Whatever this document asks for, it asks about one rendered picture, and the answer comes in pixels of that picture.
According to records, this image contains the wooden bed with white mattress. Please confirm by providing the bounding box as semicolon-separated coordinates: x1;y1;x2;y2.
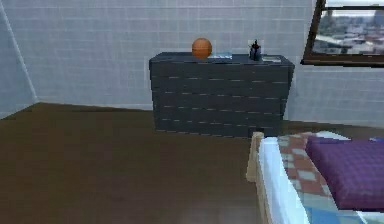
245;130;384;224

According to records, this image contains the blue book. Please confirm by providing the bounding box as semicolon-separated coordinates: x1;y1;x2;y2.
207;51;233;61

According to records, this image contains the red checked blanket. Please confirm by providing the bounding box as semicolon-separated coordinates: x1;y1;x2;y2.
277;131;338;198

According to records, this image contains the dark brown framed window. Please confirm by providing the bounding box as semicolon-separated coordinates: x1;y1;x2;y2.
300;0;384;68

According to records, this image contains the dark grey chest of drawers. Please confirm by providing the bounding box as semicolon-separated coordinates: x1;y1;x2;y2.
148;51;296;139

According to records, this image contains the purple pillow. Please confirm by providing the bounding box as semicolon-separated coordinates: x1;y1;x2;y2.
305;135;384;211

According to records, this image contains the orange basketball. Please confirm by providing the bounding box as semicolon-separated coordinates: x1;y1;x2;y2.
191;37;213;60

